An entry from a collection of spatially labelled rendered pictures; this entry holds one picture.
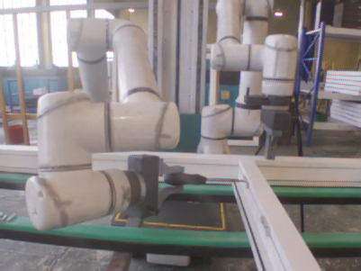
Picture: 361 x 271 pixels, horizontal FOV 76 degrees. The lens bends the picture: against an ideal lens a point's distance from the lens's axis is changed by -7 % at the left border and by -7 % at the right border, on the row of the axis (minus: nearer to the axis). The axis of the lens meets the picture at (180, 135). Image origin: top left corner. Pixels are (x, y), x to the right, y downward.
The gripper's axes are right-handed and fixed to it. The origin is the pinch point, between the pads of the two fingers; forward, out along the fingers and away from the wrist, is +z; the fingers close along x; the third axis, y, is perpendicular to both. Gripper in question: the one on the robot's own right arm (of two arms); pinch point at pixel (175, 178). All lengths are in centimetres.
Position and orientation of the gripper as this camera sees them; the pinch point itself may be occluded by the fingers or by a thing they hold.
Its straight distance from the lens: 62.9
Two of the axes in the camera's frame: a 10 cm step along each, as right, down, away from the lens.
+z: 6.4, 0.0, 7.7
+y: 7.7, 0.4, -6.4
